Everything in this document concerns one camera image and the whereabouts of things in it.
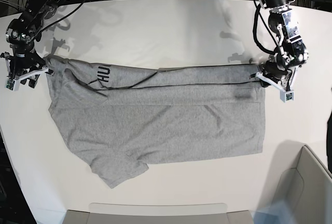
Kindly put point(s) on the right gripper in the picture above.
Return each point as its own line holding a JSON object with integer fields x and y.
{"x": 24, "y": 64}

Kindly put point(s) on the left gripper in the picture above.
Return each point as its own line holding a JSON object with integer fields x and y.
{"x": 271, "y": 71}

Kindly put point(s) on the grey T-shirt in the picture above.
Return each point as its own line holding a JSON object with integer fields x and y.
{"x": 119, "y": 120}

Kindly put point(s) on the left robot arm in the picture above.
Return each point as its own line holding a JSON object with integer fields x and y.
{"x": 289, "y": 54}

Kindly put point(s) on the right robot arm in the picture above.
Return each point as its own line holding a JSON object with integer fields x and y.
{"x": 24, "y": 65}

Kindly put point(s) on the grey box right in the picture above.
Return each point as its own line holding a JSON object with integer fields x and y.
{"x": 303, "y": 194}

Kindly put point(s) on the grey bin front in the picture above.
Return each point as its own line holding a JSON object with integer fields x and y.
{"x": 116, "y": 213}

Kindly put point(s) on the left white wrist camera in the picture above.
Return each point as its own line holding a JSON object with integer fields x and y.
{"x": 285, "y": 94}

